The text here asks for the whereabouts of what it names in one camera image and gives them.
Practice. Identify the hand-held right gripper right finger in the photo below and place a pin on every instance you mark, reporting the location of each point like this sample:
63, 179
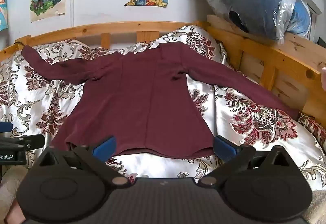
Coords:
224, 148

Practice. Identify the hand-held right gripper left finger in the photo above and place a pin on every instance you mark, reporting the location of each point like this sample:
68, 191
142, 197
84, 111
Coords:
104, 148

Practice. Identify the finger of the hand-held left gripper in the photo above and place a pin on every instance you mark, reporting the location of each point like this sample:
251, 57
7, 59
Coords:
30, 141
5, 127

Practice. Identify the maroon long-sleeve shirt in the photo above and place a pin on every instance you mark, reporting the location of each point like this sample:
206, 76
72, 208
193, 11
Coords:
142, 101

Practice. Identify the beige fleece cloth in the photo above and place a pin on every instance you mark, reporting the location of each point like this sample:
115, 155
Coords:
318, 206
10, 188

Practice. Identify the floral satin blanket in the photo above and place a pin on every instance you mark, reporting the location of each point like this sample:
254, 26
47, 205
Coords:
267, 122

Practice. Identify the grey metal tube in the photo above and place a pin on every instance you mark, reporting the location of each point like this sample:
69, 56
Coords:
224, 54

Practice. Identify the wooden bed frame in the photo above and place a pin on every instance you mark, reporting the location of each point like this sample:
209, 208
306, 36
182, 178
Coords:
257, 45

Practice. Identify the blue cartoon wall poster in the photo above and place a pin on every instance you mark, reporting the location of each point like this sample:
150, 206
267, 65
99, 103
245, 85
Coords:
3, 9

